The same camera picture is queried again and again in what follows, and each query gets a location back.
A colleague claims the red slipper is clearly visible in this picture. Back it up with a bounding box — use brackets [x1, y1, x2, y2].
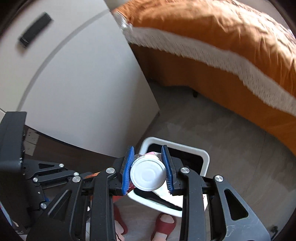
[151, 213, 177, 241]
[113, 204, 128, 235]

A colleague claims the black cabinet handle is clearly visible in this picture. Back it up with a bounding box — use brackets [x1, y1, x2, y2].
[18, 12, 52, 48]

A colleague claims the left red slipper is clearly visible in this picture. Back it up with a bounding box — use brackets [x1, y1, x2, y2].
[113, 204, 128, 235]

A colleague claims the right red slipper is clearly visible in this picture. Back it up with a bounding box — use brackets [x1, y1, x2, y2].
[151, 213, 177, 241]

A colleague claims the white black trash bin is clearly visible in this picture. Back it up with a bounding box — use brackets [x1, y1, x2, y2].
[127, 137, 210, 217]

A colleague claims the white cabinet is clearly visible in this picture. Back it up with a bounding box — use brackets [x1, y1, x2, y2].
[1, 1, 159, 157]

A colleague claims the orange clear plastic snack bag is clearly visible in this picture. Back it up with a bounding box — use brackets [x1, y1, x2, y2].
[84, 172, 100, 180]

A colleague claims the white pink yogurt cup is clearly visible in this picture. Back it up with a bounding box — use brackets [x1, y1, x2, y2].
[129, 152, 167, 191]

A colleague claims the orange bed cover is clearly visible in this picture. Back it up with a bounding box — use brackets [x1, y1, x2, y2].
[112, 1, 295, 152]

